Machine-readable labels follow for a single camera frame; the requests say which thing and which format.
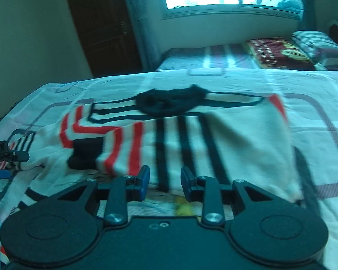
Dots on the grey curtain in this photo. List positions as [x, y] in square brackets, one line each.
[140, 19]

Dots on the striped pillow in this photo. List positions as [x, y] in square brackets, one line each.
[318, 45]

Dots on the dark wooden door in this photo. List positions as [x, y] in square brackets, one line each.
[101, 28]

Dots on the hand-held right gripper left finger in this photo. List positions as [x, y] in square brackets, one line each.
[143, 184]

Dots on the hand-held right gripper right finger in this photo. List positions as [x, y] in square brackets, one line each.
[186, 185]

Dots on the striped knit sweater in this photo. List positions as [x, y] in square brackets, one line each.
[242, 146]

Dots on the red printed blanket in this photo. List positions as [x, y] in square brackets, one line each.
[278, 53]

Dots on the blue cushion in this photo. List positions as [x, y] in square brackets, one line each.
[281, 2]

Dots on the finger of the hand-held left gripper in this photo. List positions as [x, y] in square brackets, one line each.
[0, 175]
[19, 155]

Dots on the bed with striped sheet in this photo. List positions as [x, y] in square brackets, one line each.
[191, 57]

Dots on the blue curtain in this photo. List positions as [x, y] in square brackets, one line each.
[307, 2]

